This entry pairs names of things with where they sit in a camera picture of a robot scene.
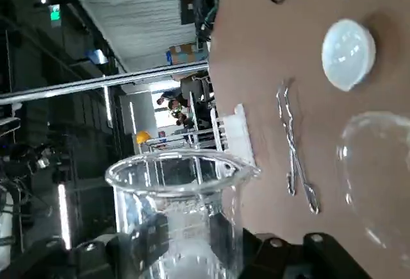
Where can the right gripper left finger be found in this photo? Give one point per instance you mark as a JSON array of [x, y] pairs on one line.
[[96, 259]]

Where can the small white dish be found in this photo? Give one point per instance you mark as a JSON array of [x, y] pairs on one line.
[[347, 54]]

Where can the yellow hard hat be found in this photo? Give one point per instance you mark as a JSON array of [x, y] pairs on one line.
[[143, 137]]

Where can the glass beaker with amber liquid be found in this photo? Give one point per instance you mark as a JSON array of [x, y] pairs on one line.
[[378, 179]]

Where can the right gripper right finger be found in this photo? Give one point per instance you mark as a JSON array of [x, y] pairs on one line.
[[288, 259]]

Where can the metal crucible tongs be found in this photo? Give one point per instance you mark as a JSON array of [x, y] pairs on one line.
[[292, 150]]

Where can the person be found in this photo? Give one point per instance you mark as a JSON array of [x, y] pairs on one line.
[[180, 115], [165, 97]]

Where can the white test tube rack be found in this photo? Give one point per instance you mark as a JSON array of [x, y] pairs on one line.
[[238, 134]]

